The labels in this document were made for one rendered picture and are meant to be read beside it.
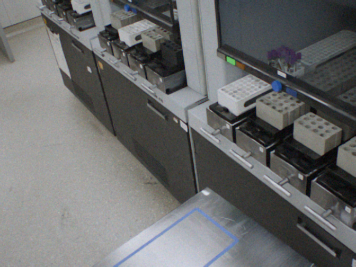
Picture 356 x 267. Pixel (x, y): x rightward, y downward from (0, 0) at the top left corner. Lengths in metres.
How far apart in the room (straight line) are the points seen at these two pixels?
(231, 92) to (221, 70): 0.10
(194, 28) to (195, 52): 0.10
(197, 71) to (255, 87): 0.26
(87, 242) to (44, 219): 0.31
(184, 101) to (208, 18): 0.36
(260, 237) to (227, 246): 0.08
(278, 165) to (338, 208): 0.21
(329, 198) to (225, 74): 0.55
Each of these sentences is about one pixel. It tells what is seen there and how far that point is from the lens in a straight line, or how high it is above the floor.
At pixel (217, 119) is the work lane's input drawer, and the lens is 1.40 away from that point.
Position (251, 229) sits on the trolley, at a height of 0.82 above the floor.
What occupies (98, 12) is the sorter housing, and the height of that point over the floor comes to 0.84.
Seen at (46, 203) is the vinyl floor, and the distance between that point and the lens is 2.47.
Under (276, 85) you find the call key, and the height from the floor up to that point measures 0.99.
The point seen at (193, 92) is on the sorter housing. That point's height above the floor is 0.73.
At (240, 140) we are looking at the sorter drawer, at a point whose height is 0.77.
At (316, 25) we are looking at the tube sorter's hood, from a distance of 1.05.
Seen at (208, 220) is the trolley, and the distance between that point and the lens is 1.05.
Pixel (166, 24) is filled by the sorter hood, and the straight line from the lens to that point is 1.61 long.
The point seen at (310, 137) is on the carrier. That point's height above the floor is 0.86.
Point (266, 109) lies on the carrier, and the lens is 1.30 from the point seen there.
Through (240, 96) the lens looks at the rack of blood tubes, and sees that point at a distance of 1.37.
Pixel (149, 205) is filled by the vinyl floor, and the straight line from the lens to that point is 2.27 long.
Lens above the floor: 1.61
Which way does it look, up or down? 37 degrees down
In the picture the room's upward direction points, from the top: 9 degrees counter-clockwise
